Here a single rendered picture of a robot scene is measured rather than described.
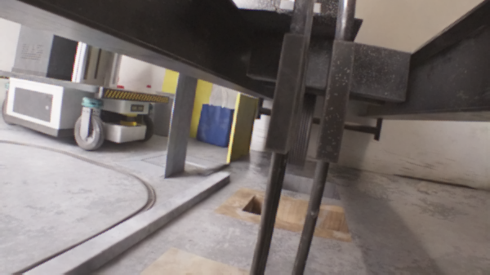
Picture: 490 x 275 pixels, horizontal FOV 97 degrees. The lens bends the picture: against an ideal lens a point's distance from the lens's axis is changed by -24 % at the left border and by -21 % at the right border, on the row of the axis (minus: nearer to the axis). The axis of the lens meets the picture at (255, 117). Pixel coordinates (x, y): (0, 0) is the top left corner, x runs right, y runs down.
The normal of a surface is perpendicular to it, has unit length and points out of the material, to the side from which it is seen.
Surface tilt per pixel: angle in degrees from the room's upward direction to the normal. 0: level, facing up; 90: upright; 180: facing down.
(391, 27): 90
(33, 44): 90
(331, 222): 90
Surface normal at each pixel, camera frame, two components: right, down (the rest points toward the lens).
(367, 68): -0.22, 0.00
